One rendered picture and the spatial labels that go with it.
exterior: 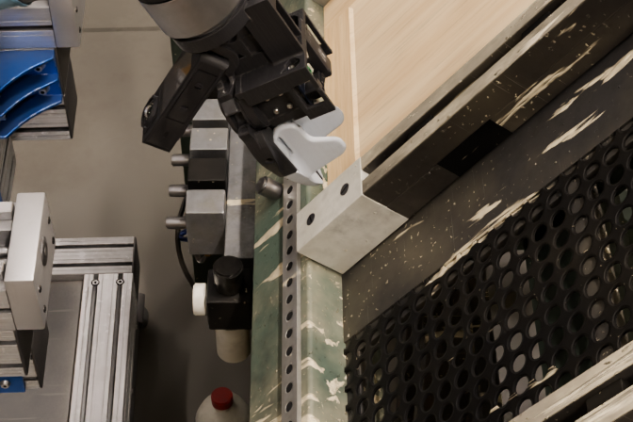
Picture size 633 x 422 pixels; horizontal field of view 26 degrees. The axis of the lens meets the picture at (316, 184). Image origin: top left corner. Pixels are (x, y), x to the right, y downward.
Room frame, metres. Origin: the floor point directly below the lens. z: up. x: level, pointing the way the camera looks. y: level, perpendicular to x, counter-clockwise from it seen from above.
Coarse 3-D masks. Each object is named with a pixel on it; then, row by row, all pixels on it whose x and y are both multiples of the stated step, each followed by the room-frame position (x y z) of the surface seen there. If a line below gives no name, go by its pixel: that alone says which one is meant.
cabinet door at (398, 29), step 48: (336, 0) 1.55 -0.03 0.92; (384, 0) 1.45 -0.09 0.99; (432, 0) 1.37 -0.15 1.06; (480, 0) 1.29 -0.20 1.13; (528, 0) 1.22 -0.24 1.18; (336, 48) 1.45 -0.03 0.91; (384, 48) 1.36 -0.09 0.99; (432, 48) 1.28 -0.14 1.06; (480, 48) 1.21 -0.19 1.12; (336, 96) 1.35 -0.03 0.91; (384, 96) 1.27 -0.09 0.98
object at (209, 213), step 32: (192, 128) 1.44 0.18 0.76; (224, 128) 1.44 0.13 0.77; (192, 160) 1.37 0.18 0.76; (224, 160) 1.37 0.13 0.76; (192, 192) 1.31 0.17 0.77; (224, 192) 1.31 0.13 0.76; (192, 224) 1.27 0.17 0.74; (224, 224) 1.27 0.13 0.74; (224, 256) 1.17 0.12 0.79; (192, 288) 1.27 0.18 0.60; (224, 288) 1.14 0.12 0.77; (224, 320) 1.13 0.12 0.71; (224, 352) 1.14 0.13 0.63
